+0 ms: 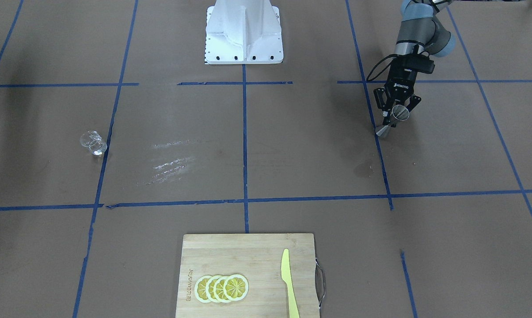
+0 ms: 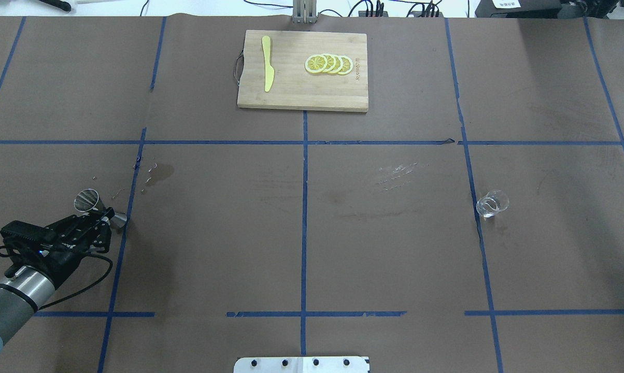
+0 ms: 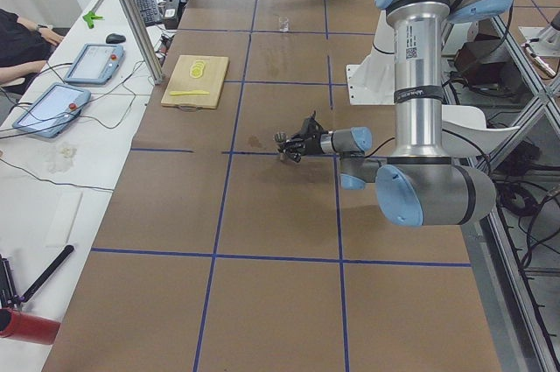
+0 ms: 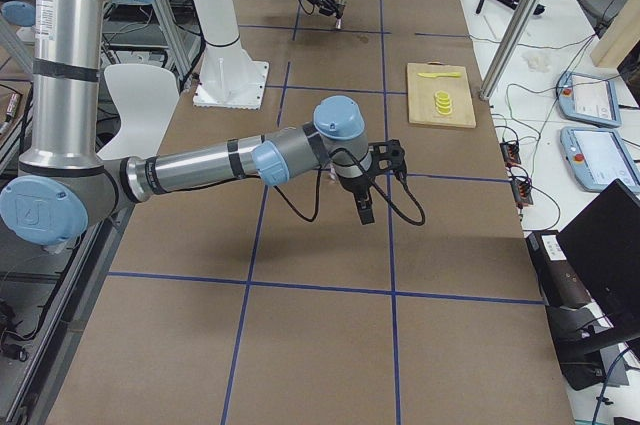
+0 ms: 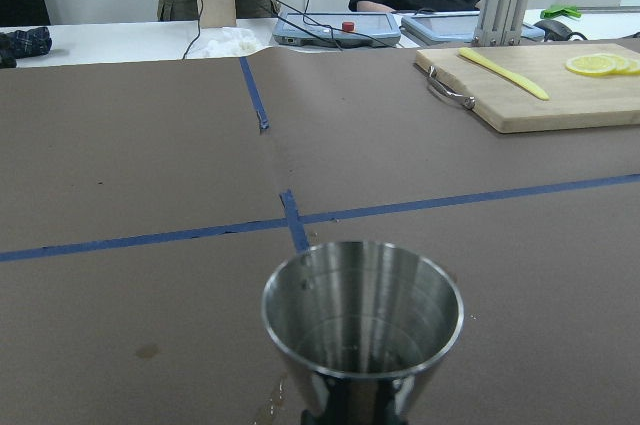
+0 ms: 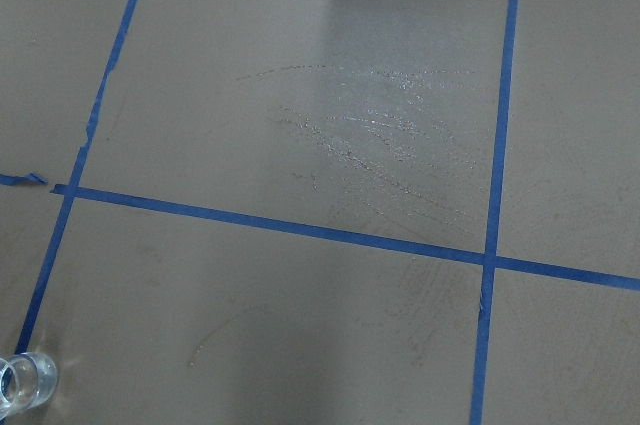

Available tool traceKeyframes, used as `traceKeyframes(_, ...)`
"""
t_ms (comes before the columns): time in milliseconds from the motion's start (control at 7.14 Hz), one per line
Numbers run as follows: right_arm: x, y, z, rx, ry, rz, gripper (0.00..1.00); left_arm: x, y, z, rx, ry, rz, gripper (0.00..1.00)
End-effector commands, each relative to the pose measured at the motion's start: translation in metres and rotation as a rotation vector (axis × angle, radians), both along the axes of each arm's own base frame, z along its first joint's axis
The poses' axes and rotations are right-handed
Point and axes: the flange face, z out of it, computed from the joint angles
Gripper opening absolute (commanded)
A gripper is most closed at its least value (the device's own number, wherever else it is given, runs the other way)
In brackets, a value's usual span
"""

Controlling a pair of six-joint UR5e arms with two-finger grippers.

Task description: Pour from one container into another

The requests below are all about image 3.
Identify seated person black shirt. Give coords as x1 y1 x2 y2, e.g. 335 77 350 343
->
0 10 64 95

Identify lemon slices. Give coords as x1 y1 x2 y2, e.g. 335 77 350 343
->
189 60 207 79

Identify black keyboard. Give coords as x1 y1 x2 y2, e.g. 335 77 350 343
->
135 0 162 26

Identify yellow plastic knife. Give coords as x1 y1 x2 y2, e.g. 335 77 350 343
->
169 89 210 96

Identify black computer mouse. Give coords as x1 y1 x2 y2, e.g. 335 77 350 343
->
105 33 126 45

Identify clear shot glass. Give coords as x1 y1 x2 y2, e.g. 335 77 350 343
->
278 16 290 32

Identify crumpled white tissue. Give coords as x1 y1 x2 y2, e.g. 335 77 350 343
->
45 142 78 173

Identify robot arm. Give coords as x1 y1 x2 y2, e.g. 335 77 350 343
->
276 0 514 227

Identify lower teach pendant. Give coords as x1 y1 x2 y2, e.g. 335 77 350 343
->
12 83 91 138

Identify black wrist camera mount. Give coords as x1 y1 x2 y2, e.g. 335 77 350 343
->
299 111 328 137

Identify aluminium frame post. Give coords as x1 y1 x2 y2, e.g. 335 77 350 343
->
119 0 164 85

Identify white chair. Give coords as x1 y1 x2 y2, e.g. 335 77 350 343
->
442 104 520 158

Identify green plastic clamp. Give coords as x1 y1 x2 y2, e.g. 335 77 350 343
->
82 11 103 29

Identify steel double jigger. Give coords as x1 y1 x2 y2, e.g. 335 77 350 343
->
274 131 288 161

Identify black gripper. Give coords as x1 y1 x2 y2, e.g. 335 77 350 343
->
279 136 324 163

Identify upper teach pendant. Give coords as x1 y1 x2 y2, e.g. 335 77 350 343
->
64 44 124 86

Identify teach pendant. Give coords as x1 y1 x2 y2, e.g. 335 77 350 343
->
64 44 124 86
12 83 91 138

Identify wooden cutting board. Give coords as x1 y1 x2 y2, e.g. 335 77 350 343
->
161 55 229 109

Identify red bottle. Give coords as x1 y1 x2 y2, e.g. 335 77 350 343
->
1 308 60 345

